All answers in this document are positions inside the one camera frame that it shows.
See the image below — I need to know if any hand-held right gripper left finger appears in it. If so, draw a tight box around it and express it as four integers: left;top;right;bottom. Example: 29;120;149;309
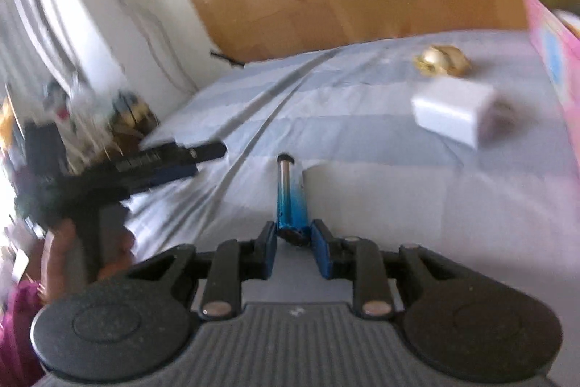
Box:
126;221;278;321

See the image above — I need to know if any white wall cable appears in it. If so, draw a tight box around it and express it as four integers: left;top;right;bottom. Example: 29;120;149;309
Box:
75;0;196;94

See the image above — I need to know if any person's left hand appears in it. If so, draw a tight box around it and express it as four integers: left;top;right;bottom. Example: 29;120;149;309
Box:
40;220;137;306

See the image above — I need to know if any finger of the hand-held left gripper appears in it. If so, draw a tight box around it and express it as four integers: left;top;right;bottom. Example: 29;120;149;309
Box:
130;166;199;194
180;141;228;164

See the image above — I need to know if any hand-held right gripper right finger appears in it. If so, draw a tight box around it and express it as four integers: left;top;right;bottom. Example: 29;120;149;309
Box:
310;219;459;318

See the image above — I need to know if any black thin antenna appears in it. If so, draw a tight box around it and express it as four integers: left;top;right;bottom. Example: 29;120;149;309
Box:
209;49;246;69

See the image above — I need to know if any blue and silver lighter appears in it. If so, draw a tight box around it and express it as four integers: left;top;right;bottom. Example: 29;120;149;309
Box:
275;153;314;246

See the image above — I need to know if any light grey bed sheet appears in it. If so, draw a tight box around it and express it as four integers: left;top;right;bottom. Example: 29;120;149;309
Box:
122;29;580;306

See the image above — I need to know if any pink cardboard box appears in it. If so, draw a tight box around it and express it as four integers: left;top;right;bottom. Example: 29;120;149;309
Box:
521;0;580;172

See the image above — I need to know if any magenta clothing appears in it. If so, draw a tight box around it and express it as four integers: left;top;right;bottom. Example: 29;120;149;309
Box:
0;280;48;387

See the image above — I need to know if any white charger adapter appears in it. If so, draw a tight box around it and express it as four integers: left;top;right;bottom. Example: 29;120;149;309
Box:
410;78;518;151

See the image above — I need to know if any gold round object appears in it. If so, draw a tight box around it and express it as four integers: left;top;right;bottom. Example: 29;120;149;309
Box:
414;44;473;78

